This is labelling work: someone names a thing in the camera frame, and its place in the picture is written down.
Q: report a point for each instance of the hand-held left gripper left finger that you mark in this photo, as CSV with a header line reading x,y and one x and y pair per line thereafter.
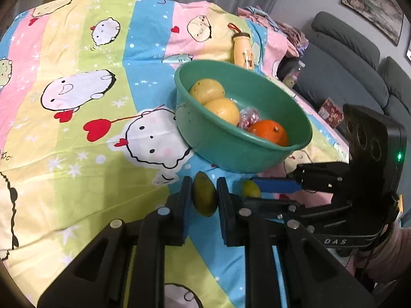
x,y
185,208

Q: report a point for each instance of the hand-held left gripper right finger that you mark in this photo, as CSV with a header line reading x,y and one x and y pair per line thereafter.
x,y
224,211

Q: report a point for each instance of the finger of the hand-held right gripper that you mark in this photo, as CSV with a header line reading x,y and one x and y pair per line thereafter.
x,y
273,207
276,184

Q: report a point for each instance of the small green fruit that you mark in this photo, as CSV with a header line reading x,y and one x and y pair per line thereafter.
x,y
250,189
204,195

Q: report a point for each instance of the orange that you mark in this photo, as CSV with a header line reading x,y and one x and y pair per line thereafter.
x,y
269,131

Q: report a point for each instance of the green plastic basin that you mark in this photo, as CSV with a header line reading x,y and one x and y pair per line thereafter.
x,y
224,154

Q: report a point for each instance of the clear red candy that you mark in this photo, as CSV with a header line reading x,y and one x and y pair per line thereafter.
x,y
250,113
244,124

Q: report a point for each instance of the yellow lemon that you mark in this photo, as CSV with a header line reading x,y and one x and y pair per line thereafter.
x,y
223,110

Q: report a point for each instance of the yellow-green pear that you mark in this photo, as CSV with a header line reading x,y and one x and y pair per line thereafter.
x,y
207,90

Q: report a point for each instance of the person's right forearm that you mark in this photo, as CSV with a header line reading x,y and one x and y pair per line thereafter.
x,y
388,253

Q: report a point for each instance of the red snack packet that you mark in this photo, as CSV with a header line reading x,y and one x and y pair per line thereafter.
x,y
330,112

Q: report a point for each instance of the grey sofa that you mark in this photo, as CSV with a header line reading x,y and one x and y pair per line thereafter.
x,y
337,70

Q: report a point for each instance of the yellow bear print bottle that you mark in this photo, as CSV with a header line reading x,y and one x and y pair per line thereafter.
x,y
242,51

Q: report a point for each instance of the pile of folded clothes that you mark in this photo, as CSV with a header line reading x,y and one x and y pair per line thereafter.
x,y
276,25

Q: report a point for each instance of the framed landscape painting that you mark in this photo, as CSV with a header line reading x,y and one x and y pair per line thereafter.
x,y
372,3

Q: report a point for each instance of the pastel striped cartoon blanket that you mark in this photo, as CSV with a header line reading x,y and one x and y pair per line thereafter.
x,y
64,54

